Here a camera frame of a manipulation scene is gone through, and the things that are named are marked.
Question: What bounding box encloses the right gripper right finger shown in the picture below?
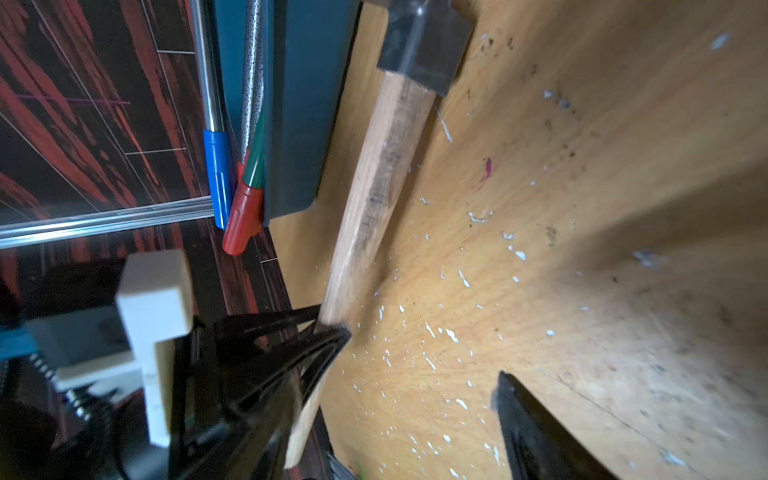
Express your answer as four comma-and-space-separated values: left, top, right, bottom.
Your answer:
494, 371, 616, 479

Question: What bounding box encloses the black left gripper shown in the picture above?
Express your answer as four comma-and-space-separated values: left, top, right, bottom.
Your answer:
1, 389, 169, 479

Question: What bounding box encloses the teal plastic storage box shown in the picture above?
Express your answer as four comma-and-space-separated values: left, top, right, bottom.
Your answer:
212, 0, 362, 222

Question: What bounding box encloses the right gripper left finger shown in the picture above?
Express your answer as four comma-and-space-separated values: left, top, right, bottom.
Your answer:
167, 305, 351, 479

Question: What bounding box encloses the wooden handle hammer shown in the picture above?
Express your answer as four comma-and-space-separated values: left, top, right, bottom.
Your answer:
281, 0, 476, 470

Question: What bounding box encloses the green handle red tip hoe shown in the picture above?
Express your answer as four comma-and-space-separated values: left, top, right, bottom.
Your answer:
222, 114, 266, 256

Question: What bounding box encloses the chrome hoe blue grip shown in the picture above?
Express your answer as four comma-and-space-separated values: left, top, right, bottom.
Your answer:
188, 0, 234, 230

